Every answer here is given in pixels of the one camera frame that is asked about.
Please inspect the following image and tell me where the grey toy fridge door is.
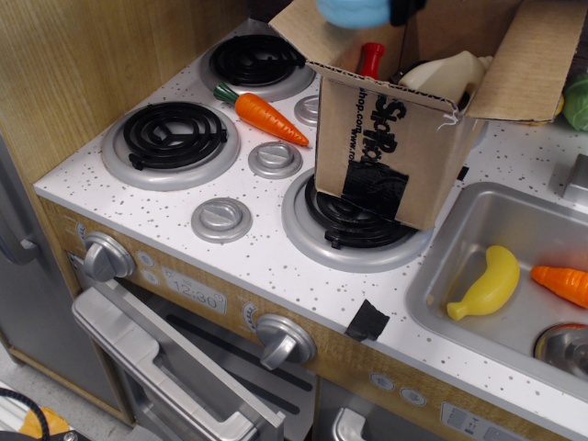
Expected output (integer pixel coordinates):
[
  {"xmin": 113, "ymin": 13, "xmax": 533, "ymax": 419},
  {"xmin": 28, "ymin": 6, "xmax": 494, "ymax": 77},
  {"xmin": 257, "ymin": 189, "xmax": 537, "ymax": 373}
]
[{"xmin": 1, "ymin": 146, "xmax": 122, "ymax": 413}]

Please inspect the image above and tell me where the silver oven dial left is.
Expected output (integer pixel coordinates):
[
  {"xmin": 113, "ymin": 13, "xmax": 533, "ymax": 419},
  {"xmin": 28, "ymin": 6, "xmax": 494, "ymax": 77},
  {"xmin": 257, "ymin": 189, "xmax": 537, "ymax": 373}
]
[{"xmin": 84, "ymin": 232, "xmax": 136, "ymax": 283}]

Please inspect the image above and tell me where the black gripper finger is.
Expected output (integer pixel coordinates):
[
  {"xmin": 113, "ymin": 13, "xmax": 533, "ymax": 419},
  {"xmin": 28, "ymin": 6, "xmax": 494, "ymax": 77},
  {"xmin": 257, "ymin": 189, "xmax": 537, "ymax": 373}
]
[{"xmin": 390, "ymin": 0, "xmax": 427, "ymax": 27}]

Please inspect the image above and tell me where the grey toy faucet base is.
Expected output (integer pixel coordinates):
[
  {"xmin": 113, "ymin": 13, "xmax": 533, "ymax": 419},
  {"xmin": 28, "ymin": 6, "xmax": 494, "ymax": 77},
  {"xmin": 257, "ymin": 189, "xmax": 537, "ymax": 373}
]
[{"xmin": 549, "ymin": 153, "xmax": 587, "ymax": 207}]

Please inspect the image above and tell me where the silver toy sink basin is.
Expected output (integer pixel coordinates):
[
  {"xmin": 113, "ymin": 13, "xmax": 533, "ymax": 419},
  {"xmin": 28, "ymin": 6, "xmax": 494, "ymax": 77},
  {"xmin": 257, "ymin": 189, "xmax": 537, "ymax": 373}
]
[{"xmin": 406, "ymin": 183, "xmax": 587, "ymax": 400}]

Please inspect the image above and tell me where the black front right burner coil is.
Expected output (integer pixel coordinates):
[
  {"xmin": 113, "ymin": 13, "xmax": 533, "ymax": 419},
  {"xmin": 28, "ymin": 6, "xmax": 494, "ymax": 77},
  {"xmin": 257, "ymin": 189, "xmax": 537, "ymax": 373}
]
[{"xmin": 304, "ymin": 175, "xmax": 418, "ymax": 249}]

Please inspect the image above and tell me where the grey stovetop knob back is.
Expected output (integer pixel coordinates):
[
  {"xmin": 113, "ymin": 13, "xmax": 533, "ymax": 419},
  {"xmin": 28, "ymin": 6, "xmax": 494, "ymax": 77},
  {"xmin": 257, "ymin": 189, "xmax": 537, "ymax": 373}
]
[{"xmin": 294, "ymin": 95, "xmax": 319, "ymax": 127}]

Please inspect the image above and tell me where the red toy bottle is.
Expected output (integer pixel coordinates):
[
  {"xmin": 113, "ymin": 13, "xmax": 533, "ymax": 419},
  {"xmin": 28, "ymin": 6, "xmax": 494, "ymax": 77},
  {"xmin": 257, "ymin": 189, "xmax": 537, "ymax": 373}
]
[{"xmin": 358, "ymin": 42, "xmax": 385, "ymax": 80}]

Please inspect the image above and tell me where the brown cardboard box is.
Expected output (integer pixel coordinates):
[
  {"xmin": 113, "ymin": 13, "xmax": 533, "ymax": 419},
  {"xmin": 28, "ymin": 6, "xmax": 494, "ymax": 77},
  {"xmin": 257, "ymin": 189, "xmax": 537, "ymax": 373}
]
[{"xmin": 270, "ymin": 1, "xmax": 587, "ymax": 230}]

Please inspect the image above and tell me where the silver oven door handle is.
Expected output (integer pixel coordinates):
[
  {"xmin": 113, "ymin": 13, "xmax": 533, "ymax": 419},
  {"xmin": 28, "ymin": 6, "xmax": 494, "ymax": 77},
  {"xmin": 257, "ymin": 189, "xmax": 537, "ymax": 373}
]
[{"xmin": 73, "ymin": 287, "xmax": 285, "ymax": 440}]

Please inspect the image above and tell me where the green toy cabbage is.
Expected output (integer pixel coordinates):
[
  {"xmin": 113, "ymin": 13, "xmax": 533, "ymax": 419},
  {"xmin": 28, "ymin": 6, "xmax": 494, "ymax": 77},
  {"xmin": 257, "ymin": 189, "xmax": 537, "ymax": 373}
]
[{"xmin": 562, "ymin": 73, "xmax": 588, "ymax": 131}]

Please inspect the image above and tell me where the grey stovetop knob front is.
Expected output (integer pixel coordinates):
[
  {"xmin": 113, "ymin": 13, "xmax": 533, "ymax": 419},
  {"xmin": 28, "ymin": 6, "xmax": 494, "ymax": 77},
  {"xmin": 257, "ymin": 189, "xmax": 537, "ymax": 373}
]
[{"xmin": 190, "ymin": 198, "xmax": 253, "ymax": 243}]

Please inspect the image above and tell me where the silver pot in sink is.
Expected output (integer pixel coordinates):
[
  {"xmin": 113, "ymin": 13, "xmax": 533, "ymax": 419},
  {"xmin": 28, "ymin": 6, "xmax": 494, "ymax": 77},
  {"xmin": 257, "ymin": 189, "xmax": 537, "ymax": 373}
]
[{"xmin": 533, "ymin": 322, "xmax": 587, "ymax": 381}]

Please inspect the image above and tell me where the light blue plastic bowl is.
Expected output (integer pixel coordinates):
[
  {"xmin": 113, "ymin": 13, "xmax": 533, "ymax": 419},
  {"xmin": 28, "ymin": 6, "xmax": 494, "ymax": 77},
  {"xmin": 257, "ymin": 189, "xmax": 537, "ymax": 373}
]
[{"xmin": 316, "ymin": 0, "xmax": 391, "ymax": 29}]

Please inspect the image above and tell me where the silver oven dial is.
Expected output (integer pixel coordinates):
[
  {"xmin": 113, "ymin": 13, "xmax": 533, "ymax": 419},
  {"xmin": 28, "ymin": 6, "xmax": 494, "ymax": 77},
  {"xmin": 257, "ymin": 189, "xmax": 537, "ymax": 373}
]
[
  {"xmin": 84, "ymin": 232, "xmax": 136, "ymax": 283},
  {"xmin": 256, "ymin": 313, "xmax": 317, "ymax": 370}
]

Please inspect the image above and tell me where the silver oven dial right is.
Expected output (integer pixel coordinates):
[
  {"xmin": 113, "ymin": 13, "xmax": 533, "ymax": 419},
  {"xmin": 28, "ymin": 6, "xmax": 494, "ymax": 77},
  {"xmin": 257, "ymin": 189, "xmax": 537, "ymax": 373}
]
[{"xmin": 256, "ymin": 313, "xmax": 317, "ymax": 370}]

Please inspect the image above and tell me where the black tape piece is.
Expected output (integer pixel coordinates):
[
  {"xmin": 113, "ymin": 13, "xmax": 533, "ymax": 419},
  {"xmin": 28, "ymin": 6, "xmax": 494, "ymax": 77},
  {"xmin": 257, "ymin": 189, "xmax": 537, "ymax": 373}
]
[{"xmin": 345, "ymin": 300, "xmax": 390, "ymax": 342}]

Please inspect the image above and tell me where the silver lower cabinet handle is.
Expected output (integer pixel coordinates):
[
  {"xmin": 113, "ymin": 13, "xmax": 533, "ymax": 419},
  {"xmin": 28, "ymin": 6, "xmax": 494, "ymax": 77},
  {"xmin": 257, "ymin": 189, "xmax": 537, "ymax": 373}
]
[{"xmin": 331, "ymin": 408, "xmax": 366, "ymax": 441}]

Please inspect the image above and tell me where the orange toy carrot on stove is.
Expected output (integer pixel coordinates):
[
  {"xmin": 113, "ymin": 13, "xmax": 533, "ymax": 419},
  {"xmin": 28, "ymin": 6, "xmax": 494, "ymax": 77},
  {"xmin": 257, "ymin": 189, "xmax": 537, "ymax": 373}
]
[{"xmin": 213, "ymin": 82, "xmax": 310, "ymax": 147}]

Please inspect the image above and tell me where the orange cloth on floor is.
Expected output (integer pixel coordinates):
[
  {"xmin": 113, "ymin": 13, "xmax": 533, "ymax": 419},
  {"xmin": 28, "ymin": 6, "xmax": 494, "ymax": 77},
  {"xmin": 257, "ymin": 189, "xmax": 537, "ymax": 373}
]
[{"xmin": 18, "ymin": 407, "xmax": 70, "ymax": 439}]

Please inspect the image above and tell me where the black cable on floor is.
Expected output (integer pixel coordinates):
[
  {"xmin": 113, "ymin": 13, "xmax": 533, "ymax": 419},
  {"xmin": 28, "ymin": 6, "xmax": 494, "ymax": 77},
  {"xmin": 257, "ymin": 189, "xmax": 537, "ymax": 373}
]
[{"xmin": 0, "ymin": 388, "xmax": 50, "ymax": 440}]

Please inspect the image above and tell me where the yellow toy banana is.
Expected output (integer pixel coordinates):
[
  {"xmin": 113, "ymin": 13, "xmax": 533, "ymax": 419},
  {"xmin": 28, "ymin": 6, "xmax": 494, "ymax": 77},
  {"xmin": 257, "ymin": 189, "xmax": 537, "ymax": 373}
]
[{"xmin": 447, "ymin": 245, "xmax": 520, "ymax": 321}]

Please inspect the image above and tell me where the orange toy carrot in sink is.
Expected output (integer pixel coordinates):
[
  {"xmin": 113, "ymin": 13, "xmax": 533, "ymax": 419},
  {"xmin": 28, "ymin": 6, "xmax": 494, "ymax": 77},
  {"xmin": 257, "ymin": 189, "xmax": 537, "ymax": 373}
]
[{"xmin": 530, "ymin": 266, "xmax": 587, "ymax": 309}]

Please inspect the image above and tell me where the grey stovetop knob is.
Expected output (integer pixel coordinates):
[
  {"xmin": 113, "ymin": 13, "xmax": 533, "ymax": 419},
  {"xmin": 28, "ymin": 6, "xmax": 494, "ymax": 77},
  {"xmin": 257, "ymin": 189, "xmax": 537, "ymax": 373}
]
[
  {"xmin": 248, "ymin": 141, "xmax": 303, "ymax": 180},
  {"xmin": 294, "ymin": 95, "xmax": 319, "ymax": 127},
  {"xmin": 190, "ymin": 198, "xmax": 253, "ymax": 243}
]

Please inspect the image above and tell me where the cream toy milk jug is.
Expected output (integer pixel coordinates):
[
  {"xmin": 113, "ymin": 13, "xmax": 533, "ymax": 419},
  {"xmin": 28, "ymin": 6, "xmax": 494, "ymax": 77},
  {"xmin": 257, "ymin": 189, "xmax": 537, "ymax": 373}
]
[{"xmin": 399, "ymin": 51, "xmax": 493, "ymax": 105}]

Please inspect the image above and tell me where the black back left burner coil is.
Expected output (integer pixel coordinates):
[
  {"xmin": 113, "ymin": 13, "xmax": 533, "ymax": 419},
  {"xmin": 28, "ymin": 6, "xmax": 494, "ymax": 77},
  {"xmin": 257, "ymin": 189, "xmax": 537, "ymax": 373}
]
[{"xmin": 209, "ymin": 34, "xmax": 306, "ymax": 86}]

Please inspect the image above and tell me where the grey stovetop knob middle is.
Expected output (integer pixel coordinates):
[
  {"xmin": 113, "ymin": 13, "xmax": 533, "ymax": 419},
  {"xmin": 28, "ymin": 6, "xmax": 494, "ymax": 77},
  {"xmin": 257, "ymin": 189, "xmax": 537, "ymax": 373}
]
[{"xmin": 248, "ymin": 141, "xmax": 303, "ymax": 180}]

